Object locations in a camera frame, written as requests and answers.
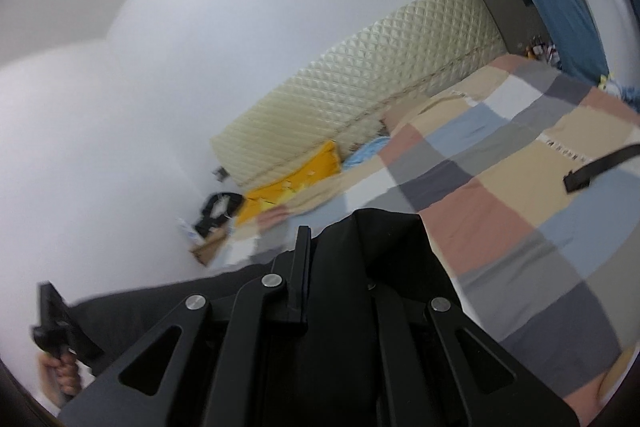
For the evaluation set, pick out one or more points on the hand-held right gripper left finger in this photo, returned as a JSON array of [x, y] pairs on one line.
[[235, 337]]

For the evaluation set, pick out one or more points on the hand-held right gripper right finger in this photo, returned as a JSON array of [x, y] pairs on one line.
[[450, 377]]

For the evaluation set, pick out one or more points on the black puffer jacket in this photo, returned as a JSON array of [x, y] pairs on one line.
[[350, 307]]

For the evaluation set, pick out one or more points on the person's left hand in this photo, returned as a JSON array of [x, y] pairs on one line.
[[50, 379]]

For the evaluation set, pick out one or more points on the wooden nightstand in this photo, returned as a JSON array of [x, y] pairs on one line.
[[210, 249]]

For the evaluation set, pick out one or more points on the white spray bottle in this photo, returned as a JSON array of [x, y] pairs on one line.
[[187, 229]]

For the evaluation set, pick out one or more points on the black bag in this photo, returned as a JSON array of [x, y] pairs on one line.
[[217, 209]]

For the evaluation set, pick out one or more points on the yellow pillow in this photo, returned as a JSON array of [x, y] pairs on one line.
[[300, 182]]

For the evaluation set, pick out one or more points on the checkered patchwork blanket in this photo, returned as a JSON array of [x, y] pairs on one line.
[[500, 207]]

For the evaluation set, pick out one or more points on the light blue cloth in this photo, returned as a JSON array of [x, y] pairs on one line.
[[365, 153]]

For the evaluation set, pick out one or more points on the cream quilted headboard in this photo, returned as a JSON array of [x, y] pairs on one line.
[[360, 82]]

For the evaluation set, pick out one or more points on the blue hanging towel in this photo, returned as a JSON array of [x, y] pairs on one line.
[[570, 27]]

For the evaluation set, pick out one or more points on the grey wall socket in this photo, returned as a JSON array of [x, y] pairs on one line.
[[221, 173]]

